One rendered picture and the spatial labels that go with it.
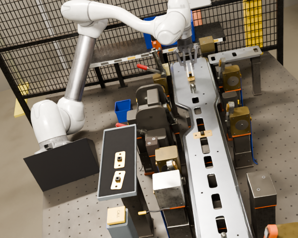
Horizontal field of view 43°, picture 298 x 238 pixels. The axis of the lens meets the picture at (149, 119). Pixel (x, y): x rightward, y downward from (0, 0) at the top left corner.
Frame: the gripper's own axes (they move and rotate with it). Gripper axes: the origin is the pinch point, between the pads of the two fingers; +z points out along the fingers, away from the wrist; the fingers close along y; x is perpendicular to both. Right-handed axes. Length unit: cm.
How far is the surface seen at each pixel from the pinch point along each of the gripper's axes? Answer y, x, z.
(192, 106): -1.9, -24.7, 5.2
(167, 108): -13.5, -34.4, -3.3
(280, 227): 18, -103, -1
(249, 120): 21.3, -43.5, 4.4
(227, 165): 7, -68, 5
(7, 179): -167, 52, 106
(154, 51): -15.9, -1.8, -15.9
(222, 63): 16.4, -7.4, -4.8
